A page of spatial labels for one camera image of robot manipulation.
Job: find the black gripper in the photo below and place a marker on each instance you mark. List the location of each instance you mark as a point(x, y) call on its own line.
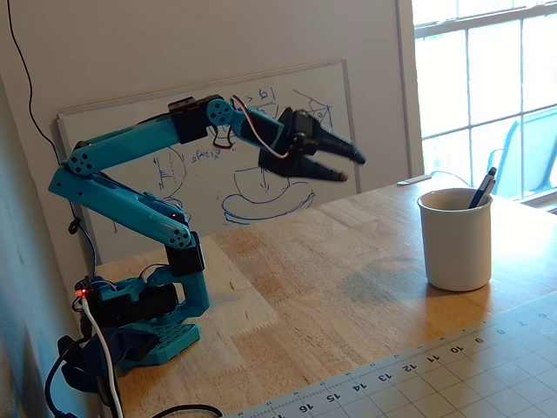
point(291, 162)

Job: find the black ballpoint pen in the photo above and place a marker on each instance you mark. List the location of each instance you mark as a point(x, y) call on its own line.
point(482, 187)

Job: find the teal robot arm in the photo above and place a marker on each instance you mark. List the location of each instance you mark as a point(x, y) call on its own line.
point(130, 135)

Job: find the white ceramic mug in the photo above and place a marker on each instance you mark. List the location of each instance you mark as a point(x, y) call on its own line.
point(457, 244)

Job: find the white framed window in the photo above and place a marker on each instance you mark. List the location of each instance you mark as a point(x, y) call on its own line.
point(467, 87)

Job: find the whiteboard with blue writing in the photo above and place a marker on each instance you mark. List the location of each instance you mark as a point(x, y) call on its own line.
point(130, 104)

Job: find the blue outdoor chair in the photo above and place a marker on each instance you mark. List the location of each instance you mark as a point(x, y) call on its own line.
point(535, 152)

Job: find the gridded cutting mat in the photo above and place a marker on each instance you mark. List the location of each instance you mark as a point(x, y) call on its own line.
point(435, 383)

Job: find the dark blue table clamp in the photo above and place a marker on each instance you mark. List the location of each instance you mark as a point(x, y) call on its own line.
point(126, 344)

